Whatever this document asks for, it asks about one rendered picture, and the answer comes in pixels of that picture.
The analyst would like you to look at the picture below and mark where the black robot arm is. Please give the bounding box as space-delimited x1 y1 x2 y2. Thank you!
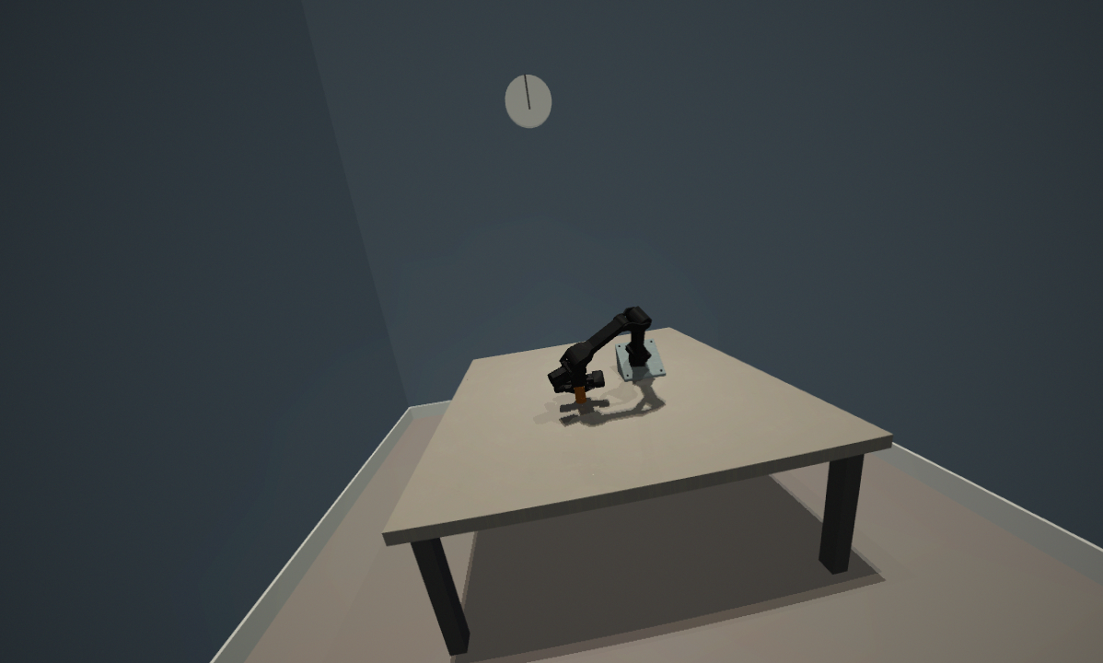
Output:
548 306 652 389

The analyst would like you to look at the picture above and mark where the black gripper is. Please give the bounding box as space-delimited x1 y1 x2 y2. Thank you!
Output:
554 370 606 394

